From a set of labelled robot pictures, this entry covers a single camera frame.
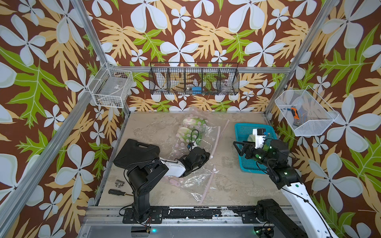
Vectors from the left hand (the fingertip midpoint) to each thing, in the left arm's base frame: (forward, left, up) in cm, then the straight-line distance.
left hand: (213, 151), depth 89 cm
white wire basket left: (+27, +61, +26) cm, 72 cm away
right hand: (-5, -10, +17) cm, 20 cm away
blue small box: (+36, +10, +18) cm, 41 cm away
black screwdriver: (-23, +53, -7) cm, 58 cm away
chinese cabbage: (+24, +11, -1) cm, 26 cm away
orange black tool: (+14, -47, +18) cm, 52 cm away
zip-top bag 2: (+8, +13, +3) cm, 16 cm away
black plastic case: (-1, +49, -3) cm, 50 cm away
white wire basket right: (+14, -51, +20) cm, 57 cm away
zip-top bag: (-16, +10, -8) cm, 21 cm away
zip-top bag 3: (+40, +10, -6) cm, 42 cm away
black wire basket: (+42, +12, +23) cm, 49 cm away
